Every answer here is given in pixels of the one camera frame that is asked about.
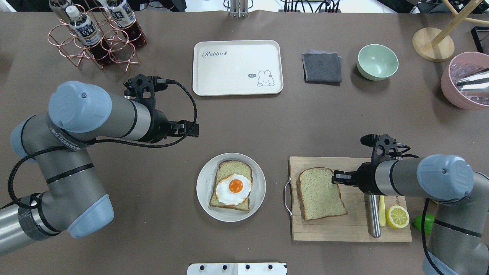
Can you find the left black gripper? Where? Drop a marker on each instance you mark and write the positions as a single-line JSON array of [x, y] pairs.
[[161, 127]]

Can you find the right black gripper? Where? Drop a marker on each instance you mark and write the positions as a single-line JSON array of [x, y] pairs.
[[366, 178]]

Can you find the bread slice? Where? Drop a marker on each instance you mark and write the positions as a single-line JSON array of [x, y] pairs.
[[227, 168], [320, 197]]

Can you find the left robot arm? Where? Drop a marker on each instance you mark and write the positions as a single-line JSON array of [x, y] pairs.
[[80, 115]]

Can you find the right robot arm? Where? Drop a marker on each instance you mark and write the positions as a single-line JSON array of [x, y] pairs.
[[454, 246]]

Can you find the cream rabbit tray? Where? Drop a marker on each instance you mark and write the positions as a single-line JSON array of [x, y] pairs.
[[237, 67]]

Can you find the black glass tray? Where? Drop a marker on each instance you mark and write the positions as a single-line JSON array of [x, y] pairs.
[[480, 35]]

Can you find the steel muddler black tip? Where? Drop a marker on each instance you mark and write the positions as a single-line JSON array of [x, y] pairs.
[[372, 215]]

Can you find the yellow plastic knife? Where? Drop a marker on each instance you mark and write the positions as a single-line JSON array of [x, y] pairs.
[[381, 211]]

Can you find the half cut lemon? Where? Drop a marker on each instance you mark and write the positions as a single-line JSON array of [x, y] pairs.
[[397, 217]]

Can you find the white round plate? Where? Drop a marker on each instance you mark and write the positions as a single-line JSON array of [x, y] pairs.
[[206, 179]]

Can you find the bread slice on plate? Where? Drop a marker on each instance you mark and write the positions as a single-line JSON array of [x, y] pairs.
[[227, 168]]

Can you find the fried egg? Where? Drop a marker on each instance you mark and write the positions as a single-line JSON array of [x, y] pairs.
[[233, 189]]

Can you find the mint green bowl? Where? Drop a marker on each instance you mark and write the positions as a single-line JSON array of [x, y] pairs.
[[377, 62]]

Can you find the grey folded cloth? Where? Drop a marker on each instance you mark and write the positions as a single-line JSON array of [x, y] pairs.
[[322, 67]]

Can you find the tea bottle lower middle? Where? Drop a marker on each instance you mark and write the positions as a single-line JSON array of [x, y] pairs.
[[125, 18]]

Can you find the tea bottle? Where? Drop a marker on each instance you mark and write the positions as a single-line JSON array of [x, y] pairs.
[[59, 8], [89, 35], [125, 18]]

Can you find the tea bottle upper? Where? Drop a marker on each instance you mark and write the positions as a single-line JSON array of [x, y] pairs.
[[89, 35]]

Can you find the steel ice scoop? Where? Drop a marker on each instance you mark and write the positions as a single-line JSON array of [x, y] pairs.
[[475, 86]]

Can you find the wooden cup stand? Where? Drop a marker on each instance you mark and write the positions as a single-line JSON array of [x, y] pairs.
[[434, 44]]

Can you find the pink ice bowl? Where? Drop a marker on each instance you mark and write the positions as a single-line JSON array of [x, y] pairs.
[[462, 65]]

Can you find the tea bottle lower outer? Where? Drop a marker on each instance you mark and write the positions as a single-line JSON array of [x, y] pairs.
[[59, 8]]

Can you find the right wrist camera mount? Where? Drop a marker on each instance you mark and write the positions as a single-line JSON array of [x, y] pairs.
[[384, 147]]

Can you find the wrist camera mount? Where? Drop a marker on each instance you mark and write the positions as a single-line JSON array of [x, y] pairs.
[[384, 147], [142, 89]]

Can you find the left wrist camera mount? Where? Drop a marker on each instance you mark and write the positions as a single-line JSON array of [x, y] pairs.
[[142, 89]]

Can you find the copper wire bottle rack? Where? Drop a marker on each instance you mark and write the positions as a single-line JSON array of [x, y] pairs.
[[121, 51]]

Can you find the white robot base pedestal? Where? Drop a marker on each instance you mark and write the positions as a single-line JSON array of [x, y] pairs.
[[244, 268]]

